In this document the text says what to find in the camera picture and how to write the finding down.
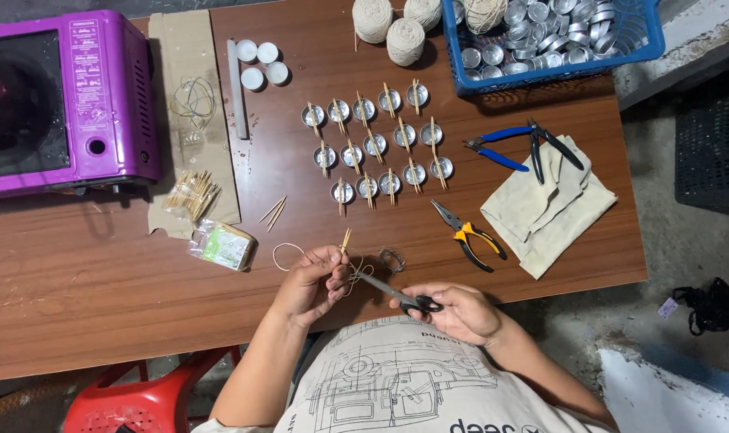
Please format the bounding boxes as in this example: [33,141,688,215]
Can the person's right hand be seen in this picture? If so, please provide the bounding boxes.
[389,283,505,348]

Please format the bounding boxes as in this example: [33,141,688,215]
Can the person's left hand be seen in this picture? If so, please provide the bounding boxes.
[273,243,354,329]

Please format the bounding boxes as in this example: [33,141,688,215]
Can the cream wick string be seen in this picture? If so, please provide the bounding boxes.
[272,242,378,299]

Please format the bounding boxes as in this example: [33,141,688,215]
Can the black handled scissors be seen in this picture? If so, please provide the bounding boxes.
[355,270,445,317]

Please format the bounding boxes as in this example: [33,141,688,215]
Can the yellow black long nose pliers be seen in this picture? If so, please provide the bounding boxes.
[430,199,509,274]

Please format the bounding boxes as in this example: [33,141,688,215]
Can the few stray toothpicks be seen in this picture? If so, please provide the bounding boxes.
[257,195,289,233]

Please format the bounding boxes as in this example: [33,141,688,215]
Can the green label toothpick packet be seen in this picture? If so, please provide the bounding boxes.
[188,218,259,273]

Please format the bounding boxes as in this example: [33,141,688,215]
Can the person's white printed shirt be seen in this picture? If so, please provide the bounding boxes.
[191,315,619,433]

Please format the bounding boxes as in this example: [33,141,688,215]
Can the cream cloth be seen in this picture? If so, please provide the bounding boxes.
[479,135,618,281]

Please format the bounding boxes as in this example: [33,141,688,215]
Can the loose heap of toothpicks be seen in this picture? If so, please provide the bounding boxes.
[162,170,222,224]

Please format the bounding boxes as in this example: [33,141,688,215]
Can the rows of cups with sticks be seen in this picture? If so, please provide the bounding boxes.
[301,77,456,217]

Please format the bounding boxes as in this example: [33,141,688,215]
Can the red plastic stool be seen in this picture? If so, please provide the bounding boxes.
[63,345,243,433]

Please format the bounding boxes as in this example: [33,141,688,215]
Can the grey metal bar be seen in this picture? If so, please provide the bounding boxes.
[227,38,250,141]

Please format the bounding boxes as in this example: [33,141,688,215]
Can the black bag with tag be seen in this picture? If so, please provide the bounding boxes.
[657,277,729,337]

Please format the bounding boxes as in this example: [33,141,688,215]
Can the brown cardboard sheet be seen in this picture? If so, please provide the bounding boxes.
[146,8,243,241]

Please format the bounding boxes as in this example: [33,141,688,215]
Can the cream yarn ball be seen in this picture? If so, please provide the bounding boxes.
[462,0,509,35]
[352,0,395,45]
[403,0,444,32]
[386,17,427,67]

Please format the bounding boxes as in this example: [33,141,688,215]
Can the purple portable gas stove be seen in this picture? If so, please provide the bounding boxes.
[0,8,164,203]

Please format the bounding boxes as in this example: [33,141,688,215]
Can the heap of empty aluminium cups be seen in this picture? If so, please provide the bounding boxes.
[452,0,619,83]

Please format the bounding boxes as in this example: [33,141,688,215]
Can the black plastic crate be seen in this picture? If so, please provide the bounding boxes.
[674,71,729,218]

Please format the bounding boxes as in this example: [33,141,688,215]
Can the blue plastic basket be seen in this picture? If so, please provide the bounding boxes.
[441,0,666,97]

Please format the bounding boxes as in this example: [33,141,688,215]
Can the small tangle of thin wire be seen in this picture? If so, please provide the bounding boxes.
[378,247,407,275]

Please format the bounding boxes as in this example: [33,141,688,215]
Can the blue handled pliers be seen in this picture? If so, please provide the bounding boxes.
[462,124,536,174]

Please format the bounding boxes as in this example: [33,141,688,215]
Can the black handled cutter pliers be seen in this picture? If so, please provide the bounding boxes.
[526,117,585,186]

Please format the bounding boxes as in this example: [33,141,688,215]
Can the coiled thin wire loop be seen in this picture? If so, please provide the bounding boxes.
[170,76,217,129]

